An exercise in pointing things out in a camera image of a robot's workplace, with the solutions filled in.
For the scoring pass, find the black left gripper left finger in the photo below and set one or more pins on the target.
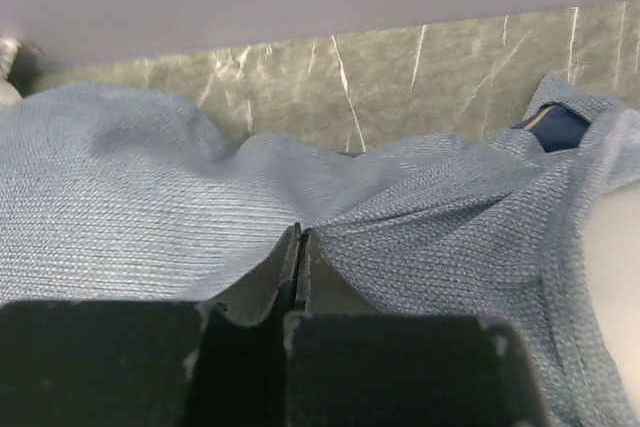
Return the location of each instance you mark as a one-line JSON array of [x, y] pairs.
[[217, 362]]

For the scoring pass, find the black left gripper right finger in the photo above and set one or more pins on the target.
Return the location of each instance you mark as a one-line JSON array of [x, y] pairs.
[[350, 364]]

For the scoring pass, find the blue pillowcase with gold print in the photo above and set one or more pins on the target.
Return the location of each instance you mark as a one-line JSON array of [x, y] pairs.
[[116, 193]]

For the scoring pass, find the white pillow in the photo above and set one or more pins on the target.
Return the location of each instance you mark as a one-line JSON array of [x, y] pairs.
[[611, 245]]

